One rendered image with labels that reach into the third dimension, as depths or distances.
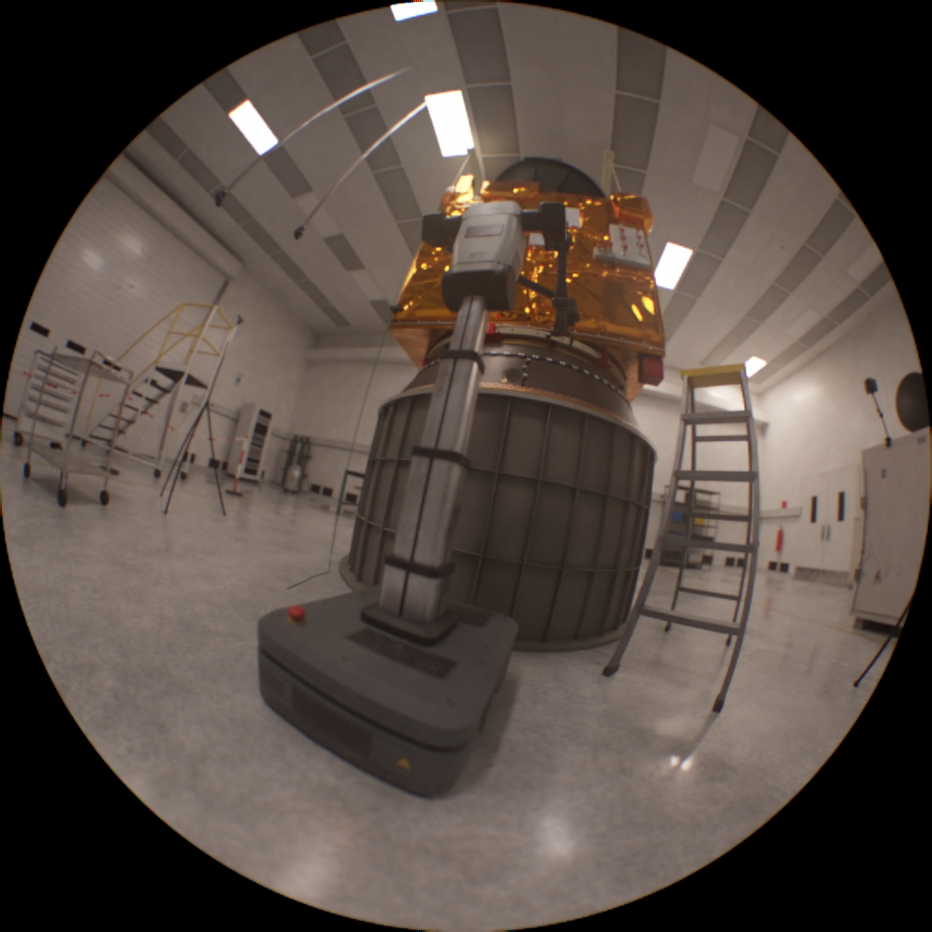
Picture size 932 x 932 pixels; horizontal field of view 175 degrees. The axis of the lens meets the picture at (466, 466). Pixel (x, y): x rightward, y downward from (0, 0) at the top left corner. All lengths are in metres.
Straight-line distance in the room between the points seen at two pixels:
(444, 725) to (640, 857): 0.50
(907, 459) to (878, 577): 0.93
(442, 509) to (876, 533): 3.33
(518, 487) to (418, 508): 0.73
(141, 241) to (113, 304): 1.45
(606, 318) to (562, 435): 0.97
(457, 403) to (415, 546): 0.36
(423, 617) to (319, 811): 0.51
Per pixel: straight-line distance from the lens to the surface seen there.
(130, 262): 8.07
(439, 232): 1.25
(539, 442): 1.43
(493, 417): 1.45
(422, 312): 2.28
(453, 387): 0.79
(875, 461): 3.46
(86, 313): 7.68
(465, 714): 0.56
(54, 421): 4.45
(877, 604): 3.33
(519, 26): 4.68
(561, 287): 1.58
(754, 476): 1.46
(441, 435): 0.75
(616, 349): 2.11
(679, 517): 7.61
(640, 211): 3.23
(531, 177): 4.08
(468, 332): 0.88
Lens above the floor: 0.59
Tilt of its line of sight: 8 degrees up
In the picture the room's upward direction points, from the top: 11 degrees clockwise
